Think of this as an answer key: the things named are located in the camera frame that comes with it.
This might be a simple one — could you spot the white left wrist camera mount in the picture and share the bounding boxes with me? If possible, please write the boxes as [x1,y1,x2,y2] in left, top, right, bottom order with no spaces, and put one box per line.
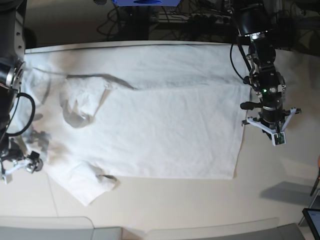
[242,107,302,146]

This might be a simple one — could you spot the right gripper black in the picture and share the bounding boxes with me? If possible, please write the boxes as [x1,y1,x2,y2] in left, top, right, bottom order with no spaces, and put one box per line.
[0,139,44,173]

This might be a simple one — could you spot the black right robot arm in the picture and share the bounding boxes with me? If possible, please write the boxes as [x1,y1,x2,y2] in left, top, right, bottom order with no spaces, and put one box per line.
[0,0,43,178]

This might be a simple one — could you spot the blue box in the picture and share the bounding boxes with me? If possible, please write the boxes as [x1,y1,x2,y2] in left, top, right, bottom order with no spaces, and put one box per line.
[112,0,180,7]

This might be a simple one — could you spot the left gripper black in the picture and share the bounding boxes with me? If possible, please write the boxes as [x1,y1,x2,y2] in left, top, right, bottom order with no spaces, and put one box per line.
[258,103,284,130]

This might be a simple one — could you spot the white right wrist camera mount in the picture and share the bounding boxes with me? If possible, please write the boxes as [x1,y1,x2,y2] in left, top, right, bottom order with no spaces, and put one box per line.
[0,158,36,185]

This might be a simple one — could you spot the white T-shirt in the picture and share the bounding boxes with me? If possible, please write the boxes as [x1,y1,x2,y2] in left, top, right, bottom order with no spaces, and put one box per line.
[22,44,250,205]

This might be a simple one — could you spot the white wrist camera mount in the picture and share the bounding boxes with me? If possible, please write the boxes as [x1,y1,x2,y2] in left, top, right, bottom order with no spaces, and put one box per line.
[242,107,302,146]
[0,158,36,185]

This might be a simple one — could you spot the black tripod leg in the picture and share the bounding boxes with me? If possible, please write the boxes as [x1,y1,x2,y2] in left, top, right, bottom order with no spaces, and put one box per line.
[310,157,320,196]

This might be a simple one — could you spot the grey chair left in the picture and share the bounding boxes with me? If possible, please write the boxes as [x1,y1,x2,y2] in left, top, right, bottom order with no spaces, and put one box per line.
[0,216,123,240]

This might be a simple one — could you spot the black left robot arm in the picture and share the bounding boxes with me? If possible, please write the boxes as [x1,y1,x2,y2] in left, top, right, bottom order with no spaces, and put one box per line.
[230,0,286,132]

